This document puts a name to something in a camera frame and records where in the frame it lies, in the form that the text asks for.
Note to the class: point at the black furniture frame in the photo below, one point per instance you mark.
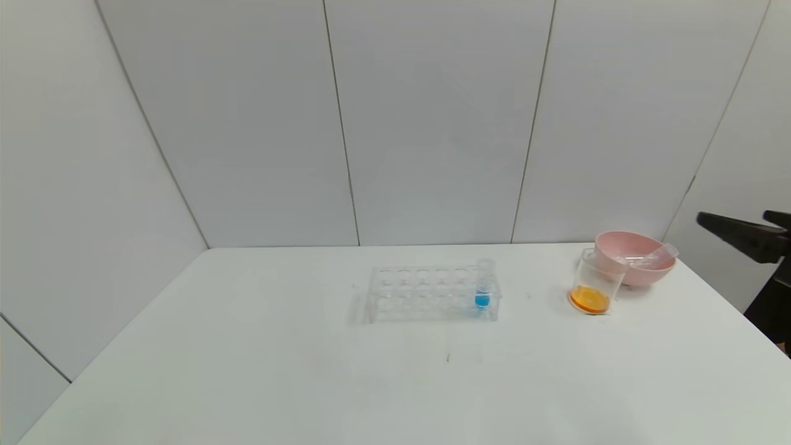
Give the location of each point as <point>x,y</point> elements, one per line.
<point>775,309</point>

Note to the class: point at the clear glass beaker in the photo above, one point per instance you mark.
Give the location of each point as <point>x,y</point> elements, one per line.
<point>590,300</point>

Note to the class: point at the pink bowl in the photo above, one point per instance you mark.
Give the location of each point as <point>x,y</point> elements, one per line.
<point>618,247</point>

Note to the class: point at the test tube with blue pigment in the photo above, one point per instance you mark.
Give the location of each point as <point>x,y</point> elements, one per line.
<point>482,300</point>

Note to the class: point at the test tube with yellow pigment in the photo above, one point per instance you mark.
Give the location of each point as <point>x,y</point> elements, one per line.
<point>664,252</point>

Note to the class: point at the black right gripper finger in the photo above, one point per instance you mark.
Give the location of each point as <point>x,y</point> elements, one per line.
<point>751,238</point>
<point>780,217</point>

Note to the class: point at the clear plastic test tube rack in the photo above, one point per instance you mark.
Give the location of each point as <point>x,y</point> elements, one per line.
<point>420,303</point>

